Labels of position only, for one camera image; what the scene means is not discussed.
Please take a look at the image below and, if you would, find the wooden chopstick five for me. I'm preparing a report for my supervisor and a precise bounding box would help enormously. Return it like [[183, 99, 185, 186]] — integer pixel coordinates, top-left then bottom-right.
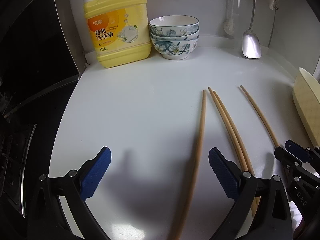
[[168, 90, 206, 240]]

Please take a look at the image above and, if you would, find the wooden chopstick six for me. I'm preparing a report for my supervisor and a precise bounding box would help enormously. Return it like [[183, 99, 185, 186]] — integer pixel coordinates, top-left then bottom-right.
[[240, 85, 280, 148]]

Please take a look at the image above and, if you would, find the wooden chopstick eight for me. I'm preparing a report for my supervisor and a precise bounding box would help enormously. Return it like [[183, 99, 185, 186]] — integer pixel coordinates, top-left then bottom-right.
[[208, 87, 258, 221]]

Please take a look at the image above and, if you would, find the middle floral ceramic bowl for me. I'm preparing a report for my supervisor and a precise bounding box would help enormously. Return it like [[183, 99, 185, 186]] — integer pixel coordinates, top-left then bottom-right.
[[150, 27, 200, 41]]

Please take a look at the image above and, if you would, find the floral ceramic bowl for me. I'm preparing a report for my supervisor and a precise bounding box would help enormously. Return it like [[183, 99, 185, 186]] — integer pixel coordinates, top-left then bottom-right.
[[151, 37, 199, 60], [150, 27, 200, 41], [149, 15, 200, 37]]

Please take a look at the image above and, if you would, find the stainless steel spatula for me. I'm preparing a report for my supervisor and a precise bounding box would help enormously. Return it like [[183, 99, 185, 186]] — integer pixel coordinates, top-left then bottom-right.
[[241, 0, 262, 60]]

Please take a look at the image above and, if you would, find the wooden chopstick seven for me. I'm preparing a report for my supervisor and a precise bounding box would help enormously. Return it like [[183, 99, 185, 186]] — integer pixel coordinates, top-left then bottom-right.
[[212, 90, 262, 205]]

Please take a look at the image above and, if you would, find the yellow dish soap bottle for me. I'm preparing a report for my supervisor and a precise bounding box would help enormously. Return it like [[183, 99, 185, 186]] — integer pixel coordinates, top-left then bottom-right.
[[84, 0, 152, 68]]

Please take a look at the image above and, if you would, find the top floral ceramic bowl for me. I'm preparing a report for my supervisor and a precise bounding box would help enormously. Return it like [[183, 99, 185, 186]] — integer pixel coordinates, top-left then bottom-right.
[[149, 15, 200, 37]]

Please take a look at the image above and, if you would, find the large cream round basin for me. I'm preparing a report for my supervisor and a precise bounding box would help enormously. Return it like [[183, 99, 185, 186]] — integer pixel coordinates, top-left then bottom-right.
[[292, 67, 320, 147]]

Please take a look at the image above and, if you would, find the bottom floral ceramic bowl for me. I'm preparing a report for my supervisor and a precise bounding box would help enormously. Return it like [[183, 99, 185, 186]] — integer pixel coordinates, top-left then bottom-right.
[[151, 37, 199, 60]]

